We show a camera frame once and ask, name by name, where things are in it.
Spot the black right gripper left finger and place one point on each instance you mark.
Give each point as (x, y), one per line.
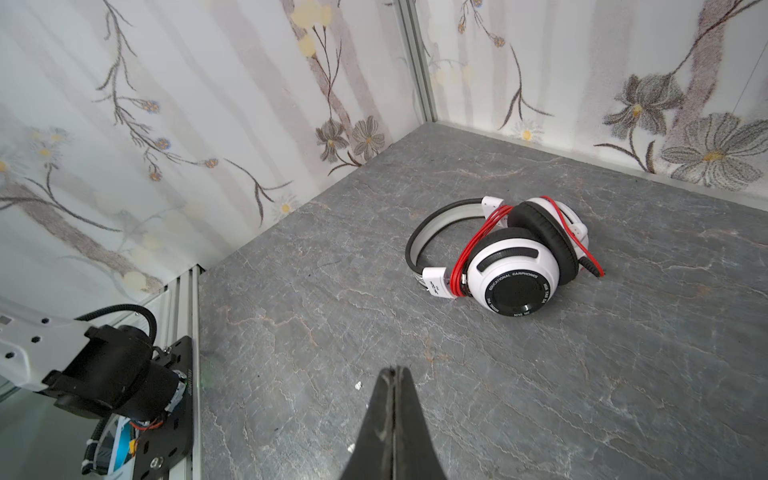
(373, 455)

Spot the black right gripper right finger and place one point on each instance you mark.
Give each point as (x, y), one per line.
(414, 453)

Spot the white black headphones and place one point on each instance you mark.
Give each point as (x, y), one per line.
(515, 262)

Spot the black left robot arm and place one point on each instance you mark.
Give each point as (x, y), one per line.
(106, 365)

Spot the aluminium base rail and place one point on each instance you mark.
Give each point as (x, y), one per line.
(177, 313)

